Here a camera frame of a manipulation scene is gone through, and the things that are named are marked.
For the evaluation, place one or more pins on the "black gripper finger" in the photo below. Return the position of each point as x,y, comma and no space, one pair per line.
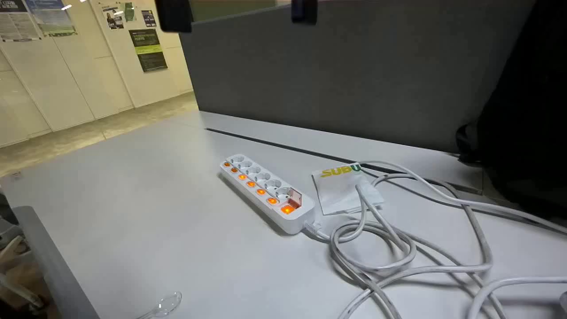
303,11
172,15

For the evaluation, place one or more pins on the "white multi-socket power strip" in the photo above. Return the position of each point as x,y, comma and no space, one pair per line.
266,189

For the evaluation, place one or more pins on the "small dark photo sheet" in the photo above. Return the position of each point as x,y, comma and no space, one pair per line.
114,18
149,18

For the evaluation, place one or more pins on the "black green notice poster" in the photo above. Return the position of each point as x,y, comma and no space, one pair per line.
147,50

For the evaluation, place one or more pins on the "small green sheet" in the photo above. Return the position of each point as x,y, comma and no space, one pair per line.
130,11

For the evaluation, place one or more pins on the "grey partition panel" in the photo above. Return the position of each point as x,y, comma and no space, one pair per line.
355,72

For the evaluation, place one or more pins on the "blue landscape poster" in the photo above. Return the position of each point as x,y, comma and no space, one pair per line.
54,18

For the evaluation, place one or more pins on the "white text poster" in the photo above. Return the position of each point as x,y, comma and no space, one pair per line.
18,27

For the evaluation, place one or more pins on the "white sachet yellow print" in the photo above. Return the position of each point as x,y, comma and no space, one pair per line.
334,189

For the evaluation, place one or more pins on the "clear plastic spoon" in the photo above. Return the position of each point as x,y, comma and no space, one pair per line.
167,304

